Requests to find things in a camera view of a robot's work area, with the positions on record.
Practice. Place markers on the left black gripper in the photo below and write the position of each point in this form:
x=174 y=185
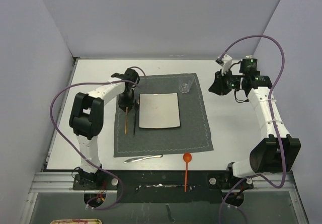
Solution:
x=123 y=104

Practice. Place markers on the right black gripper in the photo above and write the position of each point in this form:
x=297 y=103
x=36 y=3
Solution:
x=218 y=87

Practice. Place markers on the dark handled silver fork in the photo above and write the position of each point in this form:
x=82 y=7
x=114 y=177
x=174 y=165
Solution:
x=136 y=108

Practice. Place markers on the gold fork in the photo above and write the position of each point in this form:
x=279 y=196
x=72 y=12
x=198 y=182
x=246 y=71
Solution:
x=126 y=120

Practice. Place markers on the clear plastic cup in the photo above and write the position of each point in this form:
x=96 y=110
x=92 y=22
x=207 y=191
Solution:
x=185 y=82

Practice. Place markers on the white square plate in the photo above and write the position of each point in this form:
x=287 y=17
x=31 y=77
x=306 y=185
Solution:
x=159 y=111

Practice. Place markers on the dark grey cloth placemat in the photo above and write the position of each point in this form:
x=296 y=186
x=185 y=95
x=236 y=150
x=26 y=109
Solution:
x=192 y=136

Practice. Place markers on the silver table knife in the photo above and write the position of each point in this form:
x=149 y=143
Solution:
x=136 y=159

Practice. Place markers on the orange plastic spoon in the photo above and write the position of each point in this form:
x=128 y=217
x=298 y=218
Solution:
x=187 y=157

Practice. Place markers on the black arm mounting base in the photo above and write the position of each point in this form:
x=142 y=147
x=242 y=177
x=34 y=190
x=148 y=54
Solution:
x=163 y=186

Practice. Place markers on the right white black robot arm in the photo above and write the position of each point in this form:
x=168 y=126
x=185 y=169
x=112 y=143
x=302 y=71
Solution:
x=277 y=150

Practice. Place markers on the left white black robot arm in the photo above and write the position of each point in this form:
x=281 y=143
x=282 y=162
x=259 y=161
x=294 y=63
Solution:
x=87 y=115

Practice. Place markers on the floral tray edge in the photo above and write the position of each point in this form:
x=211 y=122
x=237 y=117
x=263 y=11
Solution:
x=77 y=221

